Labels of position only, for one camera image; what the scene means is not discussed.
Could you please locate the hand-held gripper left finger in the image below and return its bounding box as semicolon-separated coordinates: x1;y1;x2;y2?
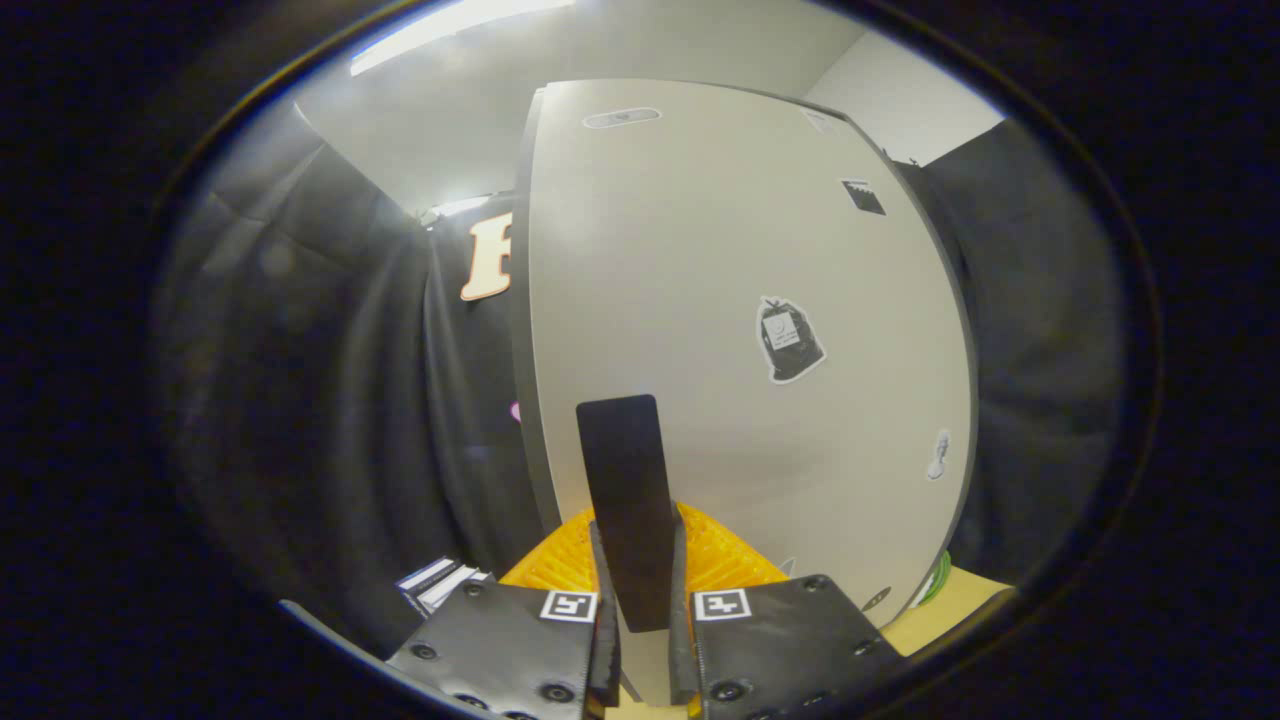
388;510;623;720

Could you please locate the black backdrop cloth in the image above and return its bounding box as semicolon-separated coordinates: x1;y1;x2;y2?
158;100;546;656
895;118;1131;586

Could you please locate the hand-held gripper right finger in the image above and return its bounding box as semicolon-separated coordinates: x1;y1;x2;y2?
668;502;907;720

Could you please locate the black cabinet door handle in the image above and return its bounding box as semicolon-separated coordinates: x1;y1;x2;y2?
576;394;674;634

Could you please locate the black and white box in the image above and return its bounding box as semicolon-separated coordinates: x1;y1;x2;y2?
396;556;494;617

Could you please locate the green round object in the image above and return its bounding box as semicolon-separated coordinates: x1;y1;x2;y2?
913;550;954;609

